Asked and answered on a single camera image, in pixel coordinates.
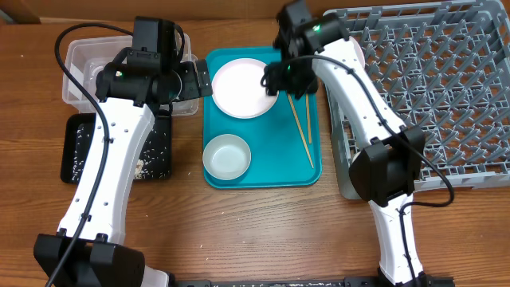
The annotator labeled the black plastic tray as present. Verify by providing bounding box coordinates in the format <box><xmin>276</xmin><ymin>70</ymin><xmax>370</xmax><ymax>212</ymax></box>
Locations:
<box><xmin>60</xmin><ymin>109</ymin><xmax>173</xmax><ymax>185</ymax></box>

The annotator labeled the pile of rice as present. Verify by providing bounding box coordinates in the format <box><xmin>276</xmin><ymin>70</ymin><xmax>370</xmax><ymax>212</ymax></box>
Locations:
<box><xmin>73</xmin><ymin>117</ymin><xmax>172</xmax><ymax>180</ymax></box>

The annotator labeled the grey-white empty bowl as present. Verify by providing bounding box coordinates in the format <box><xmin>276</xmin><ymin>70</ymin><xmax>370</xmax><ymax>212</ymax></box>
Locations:
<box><xmin>202</xmin><ymin>134</ymin><xmax>252</xmax><ymax>181</ymax></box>

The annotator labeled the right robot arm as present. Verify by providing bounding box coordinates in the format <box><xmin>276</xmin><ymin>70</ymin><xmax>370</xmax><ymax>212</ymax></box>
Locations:
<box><xmin>261</xmin><ymin>1</ymin><xmax>430</xmax><ymax>286</ymax></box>

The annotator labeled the white round plate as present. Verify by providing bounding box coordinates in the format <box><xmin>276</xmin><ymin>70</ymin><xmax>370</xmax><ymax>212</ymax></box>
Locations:
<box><xmin>212</xmin><ymin>58</ymin><xmax>278</xmax><ymax>119</ymax></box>

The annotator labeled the teal serving tray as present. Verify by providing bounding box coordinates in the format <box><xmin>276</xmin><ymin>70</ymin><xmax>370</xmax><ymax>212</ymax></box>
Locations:
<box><xmin>202</xmin><ymin>45</ymin><xmax>323</xmax><ymax>190</ymax></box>

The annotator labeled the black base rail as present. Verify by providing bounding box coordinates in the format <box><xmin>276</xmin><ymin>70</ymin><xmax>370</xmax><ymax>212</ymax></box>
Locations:
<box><xmin>172</xmin><ymin>275</ymin><xmax>455</xmax><ymax>287</ymax></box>

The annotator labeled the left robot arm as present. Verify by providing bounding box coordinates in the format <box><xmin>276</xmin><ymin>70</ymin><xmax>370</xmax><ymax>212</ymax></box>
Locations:
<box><xmin>33</xmin><ymin>17</ymin><xmax>212</xmax><ymax>286</ymax></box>

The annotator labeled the clear plastic bin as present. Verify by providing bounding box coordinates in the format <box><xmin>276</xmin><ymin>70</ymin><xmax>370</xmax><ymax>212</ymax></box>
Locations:
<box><xmin>61</xmin><ymin>33</ymin><xmax>200</xmax><ymax>117</ymax></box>

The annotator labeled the grey dishwasher rack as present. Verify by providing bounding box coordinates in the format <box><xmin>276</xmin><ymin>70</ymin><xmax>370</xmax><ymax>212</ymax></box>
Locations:
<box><xmin>334</xmin><ymin>1</ymin><xmax>509</xmax><ymax>191</ymax></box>

